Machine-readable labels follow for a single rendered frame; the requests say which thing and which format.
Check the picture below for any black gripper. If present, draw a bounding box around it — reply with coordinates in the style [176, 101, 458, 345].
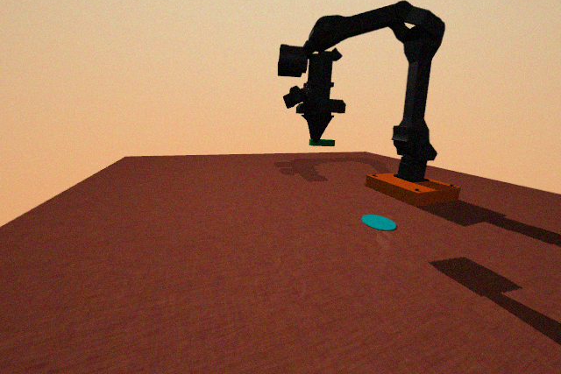
[295, 76, 346, 143]

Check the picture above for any green rectangular post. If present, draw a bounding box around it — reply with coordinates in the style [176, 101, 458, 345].
[309, 139, 336, 146]

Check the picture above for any cyan circle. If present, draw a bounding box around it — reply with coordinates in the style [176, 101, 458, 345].
[361, 215, 396, 230]

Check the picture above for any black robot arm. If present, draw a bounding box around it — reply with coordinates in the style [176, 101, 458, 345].
[278, 0, 445, 182]

